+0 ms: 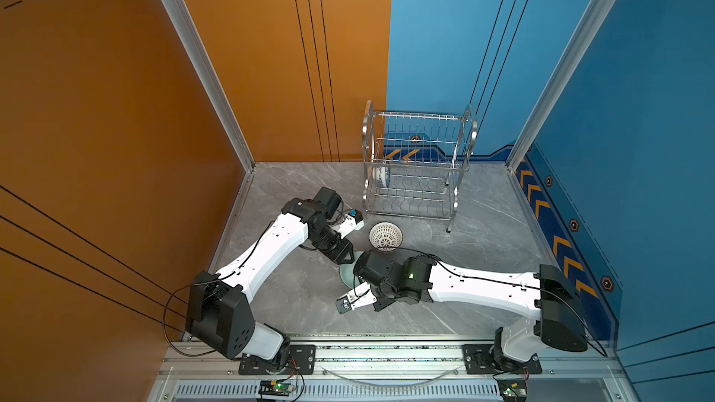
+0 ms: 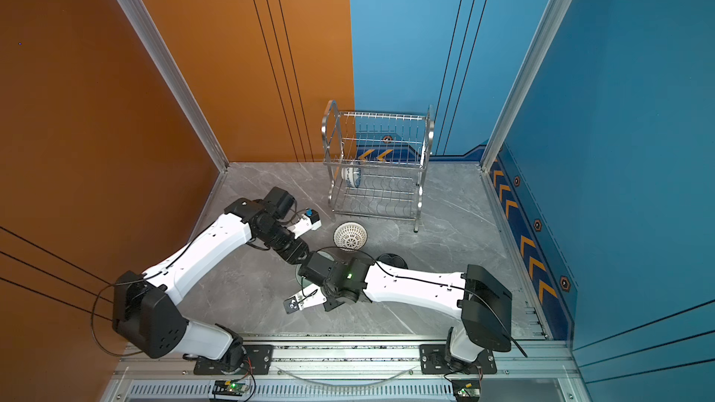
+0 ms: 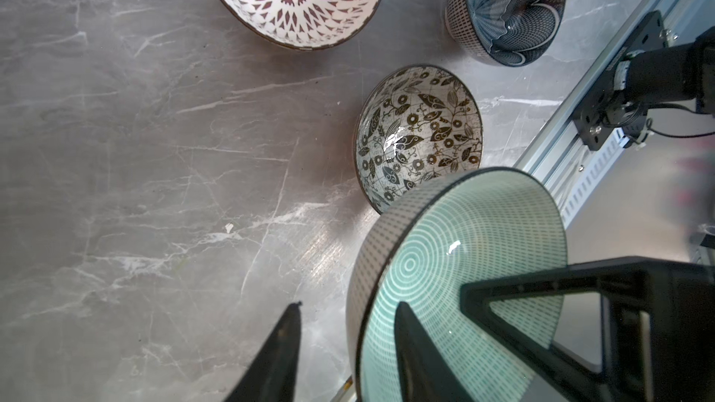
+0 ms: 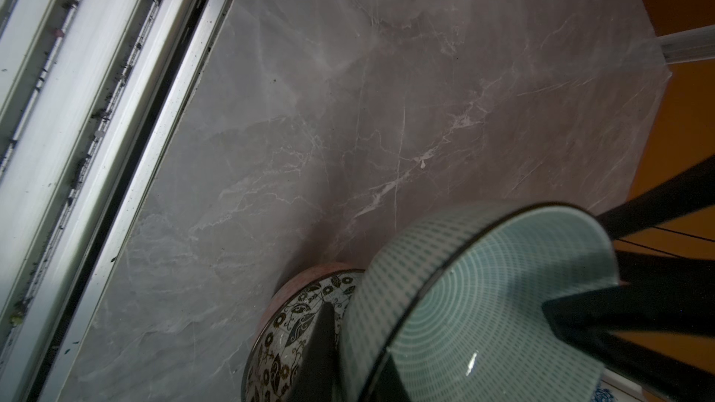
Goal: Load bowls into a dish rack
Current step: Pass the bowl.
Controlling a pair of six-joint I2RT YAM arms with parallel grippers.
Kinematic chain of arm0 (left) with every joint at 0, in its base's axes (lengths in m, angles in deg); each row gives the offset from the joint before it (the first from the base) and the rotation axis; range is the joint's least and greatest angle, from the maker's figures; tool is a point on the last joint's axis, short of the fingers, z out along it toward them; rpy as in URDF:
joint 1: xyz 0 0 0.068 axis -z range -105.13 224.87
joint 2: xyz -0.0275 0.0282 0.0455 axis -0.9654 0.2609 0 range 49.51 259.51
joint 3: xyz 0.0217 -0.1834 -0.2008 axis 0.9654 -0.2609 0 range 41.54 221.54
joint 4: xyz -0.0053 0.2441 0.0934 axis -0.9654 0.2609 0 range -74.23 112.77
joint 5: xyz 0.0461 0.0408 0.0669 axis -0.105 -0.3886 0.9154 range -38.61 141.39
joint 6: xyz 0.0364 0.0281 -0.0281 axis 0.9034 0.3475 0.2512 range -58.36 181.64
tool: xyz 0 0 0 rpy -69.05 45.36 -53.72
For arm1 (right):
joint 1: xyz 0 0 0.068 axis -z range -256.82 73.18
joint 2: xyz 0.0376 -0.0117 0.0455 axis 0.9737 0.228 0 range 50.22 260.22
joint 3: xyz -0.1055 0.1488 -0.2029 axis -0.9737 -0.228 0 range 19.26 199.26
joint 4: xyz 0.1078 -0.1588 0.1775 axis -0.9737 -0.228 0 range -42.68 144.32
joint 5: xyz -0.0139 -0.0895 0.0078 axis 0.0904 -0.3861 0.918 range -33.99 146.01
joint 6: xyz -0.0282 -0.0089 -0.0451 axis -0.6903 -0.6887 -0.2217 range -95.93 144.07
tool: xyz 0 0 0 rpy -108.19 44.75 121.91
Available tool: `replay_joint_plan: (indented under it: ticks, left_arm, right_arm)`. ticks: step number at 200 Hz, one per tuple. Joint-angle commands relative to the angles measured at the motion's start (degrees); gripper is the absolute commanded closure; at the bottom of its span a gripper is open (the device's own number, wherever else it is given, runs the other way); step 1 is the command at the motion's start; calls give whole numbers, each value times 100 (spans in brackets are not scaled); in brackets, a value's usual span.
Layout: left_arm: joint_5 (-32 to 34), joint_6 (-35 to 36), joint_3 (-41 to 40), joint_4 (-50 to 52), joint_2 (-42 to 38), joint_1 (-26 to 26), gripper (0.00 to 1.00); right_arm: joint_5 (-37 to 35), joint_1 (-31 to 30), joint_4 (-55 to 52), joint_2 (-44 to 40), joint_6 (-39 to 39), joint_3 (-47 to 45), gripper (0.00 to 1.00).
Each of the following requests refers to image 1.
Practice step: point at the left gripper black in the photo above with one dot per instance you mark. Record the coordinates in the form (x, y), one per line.
(339, 255)

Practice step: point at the pale green ribbed bowl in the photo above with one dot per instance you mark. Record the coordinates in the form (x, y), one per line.
(346, 272)

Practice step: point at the blue floral white bowl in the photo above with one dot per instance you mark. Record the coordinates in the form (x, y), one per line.
(382, 176)

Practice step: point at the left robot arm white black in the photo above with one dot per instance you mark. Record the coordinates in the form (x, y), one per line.
(219, 307)

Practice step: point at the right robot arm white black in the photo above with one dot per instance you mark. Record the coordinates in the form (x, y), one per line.
(549, 308)

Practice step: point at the stainless steel dish rack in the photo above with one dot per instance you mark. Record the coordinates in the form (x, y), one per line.
(428, 155)

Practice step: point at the white brown lattice bowl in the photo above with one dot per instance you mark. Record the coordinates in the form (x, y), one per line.
(386, 236)

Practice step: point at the left green circuit board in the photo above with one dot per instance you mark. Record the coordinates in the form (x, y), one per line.
(276, 390)

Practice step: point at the green circuit board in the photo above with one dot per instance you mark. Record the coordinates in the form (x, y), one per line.
(276, 390)
(512, 390)

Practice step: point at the right green circuit board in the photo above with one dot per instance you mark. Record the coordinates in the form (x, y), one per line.
(512, 390)

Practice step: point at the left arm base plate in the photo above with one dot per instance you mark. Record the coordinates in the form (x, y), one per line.
(301, 357)

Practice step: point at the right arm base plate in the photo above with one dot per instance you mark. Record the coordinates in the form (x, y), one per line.
(478, 359)

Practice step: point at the aluminium front rail frame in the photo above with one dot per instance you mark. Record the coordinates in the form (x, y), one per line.
(390, 368)

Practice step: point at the left aluminium corner post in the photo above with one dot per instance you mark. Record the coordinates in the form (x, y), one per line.
(187, 31)

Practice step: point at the aluminium corner post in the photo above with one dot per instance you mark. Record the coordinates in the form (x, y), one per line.
(187, 31)
(587, 28)

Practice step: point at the right aluminium corner post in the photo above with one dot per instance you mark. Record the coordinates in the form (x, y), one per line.
(587, 28)

